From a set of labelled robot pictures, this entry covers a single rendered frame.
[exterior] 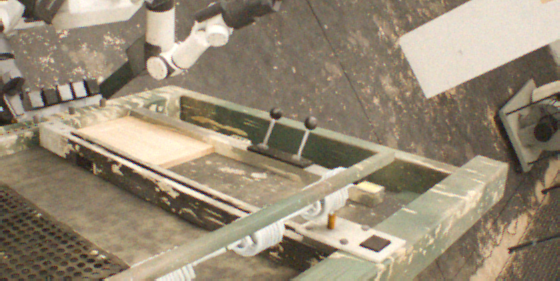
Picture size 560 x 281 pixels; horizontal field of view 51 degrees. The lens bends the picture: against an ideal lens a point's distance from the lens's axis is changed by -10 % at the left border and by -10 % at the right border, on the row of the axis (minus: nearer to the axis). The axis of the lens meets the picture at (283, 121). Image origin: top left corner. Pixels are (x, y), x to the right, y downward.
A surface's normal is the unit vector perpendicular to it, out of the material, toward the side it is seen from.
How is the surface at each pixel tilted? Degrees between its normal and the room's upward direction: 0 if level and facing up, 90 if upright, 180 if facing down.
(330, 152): 90
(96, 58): 0
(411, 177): 90
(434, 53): 90
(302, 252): 90
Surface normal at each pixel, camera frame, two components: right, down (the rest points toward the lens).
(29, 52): 0.68, -0.34
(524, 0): -0.58, 0.30
